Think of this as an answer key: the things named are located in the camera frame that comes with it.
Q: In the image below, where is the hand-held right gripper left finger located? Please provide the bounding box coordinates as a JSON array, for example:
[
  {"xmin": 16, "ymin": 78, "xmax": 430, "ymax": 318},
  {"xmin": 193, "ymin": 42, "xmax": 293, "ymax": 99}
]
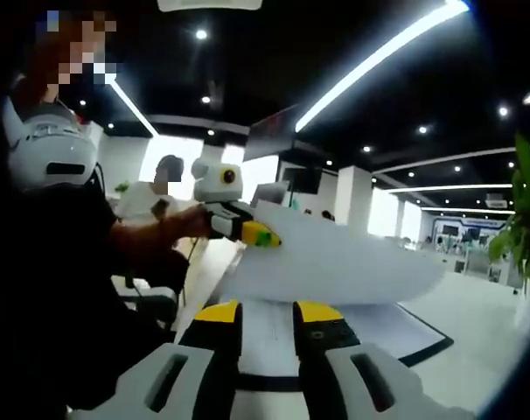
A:
[{"xmin": 71, "ymin": 298, "xmax": 244, "ymax": 420}]

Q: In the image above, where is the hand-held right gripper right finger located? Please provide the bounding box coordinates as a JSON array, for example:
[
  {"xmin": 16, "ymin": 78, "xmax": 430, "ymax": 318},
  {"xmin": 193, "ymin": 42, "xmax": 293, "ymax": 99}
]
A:
[{"xmin": 292, "ymin": 299, "xmax": 472, "ymax": 420}]

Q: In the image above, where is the white paper sheet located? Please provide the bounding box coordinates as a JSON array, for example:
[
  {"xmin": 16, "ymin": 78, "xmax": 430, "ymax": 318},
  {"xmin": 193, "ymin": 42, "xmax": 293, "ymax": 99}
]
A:
[{"xmin": 177, "ymin": 199, "xmax": 455, "ymax": 420}]

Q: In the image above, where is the dark desk monitor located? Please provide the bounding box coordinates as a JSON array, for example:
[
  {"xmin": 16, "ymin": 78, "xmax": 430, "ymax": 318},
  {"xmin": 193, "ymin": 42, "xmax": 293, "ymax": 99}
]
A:
[{"xmin": 251, "ymin": 181, "xmax": 290, "ymax": 209}]

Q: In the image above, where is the black mounted screen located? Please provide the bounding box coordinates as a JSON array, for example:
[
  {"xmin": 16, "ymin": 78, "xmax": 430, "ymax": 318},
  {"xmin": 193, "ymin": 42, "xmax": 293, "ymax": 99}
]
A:
[{"xmin": 282, "ymin": 165, "xmax": 324, "ymax": 196}]

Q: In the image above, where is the hanging dark display screen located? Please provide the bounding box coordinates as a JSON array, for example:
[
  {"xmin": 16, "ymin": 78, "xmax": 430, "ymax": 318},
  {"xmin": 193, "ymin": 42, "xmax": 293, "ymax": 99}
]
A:
[{"xmin": 245, "ymin": 104, "xmax": 300, "ymax": 164}]

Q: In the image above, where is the white office chair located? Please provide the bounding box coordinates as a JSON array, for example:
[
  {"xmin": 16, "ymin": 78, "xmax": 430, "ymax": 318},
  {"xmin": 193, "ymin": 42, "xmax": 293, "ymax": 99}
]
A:
[{"xmin": 111, "ymin": 270, "xmax": 181, "ymax": 327}]

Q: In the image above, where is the white square pillar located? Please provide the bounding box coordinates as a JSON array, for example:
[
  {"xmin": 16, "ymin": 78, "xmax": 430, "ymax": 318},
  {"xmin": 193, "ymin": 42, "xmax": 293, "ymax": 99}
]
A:
[{"xmin": 334, "ymin": 164, "xmax": 372, "ymax": 227}]

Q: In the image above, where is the person's torso in black shirt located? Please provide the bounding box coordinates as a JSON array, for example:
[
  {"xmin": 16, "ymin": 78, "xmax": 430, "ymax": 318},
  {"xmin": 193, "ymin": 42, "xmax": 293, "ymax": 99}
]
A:
[{"xmin": 0, "ymin": 73, "xmax": 192, "ymax": 420}]

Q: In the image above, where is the white chest-worn device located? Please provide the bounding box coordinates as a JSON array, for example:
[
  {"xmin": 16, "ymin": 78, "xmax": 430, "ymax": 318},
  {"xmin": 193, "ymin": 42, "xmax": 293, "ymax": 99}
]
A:
[{"xmin": 2, "ymin": 96, "xmax": 105, "ymax": 193}]

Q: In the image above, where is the white ceiling air vent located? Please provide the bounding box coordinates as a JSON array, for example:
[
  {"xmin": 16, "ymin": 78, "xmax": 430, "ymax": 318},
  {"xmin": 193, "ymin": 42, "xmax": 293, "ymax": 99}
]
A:
[{"xmin": 157, "ymin": 0, "xmax": 265, "ymax": 13}]

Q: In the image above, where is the green leafy potted plant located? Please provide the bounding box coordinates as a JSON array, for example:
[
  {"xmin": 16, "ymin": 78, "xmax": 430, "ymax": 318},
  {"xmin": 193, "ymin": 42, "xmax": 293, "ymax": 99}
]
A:
[{"xmin": 487, "ymin": 130, "xmax": 530, "ymax": 288}]

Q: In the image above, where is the long ceiling light strip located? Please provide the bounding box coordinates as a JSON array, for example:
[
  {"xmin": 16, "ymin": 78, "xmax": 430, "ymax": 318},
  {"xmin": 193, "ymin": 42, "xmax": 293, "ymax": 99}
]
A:
[{"xmin": 295, "ymin": 0, "xmax": 471, "ymax": 132}]

